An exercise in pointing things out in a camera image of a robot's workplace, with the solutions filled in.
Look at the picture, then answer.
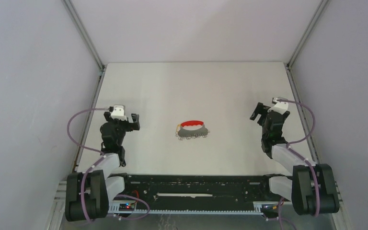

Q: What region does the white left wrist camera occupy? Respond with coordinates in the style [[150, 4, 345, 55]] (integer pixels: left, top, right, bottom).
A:
[[110, 104, 128, 121]]

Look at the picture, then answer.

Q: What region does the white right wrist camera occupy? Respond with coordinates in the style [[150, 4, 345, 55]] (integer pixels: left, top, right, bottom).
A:
[[268, 97, 288, 115]]

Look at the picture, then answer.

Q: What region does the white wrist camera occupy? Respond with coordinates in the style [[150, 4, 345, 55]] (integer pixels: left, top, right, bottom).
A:
[[268, 97, 288, 115], [110, 104, 128, 121]]

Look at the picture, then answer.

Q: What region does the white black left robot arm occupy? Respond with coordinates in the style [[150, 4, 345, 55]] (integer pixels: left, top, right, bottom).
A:
[[65, 112, 140, 222]]

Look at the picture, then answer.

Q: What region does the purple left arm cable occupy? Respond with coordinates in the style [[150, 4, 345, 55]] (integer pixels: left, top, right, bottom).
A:
[[67, 108, 151, 222]]

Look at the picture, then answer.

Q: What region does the red-handled metal key holder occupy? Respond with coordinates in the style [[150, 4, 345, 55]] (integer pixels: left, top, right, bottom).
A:
[[175, 120, 210, 140]]

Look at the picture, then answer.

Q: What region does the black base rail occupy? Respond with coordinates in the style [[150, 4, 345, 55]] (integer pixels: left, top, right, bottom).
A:
[[110, 173, 280, 214]]

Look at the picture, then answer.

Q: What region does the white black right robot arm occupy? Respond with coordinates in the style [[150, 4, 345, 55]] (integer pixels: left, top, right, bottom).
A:
[[250, 98, 340, 217]]

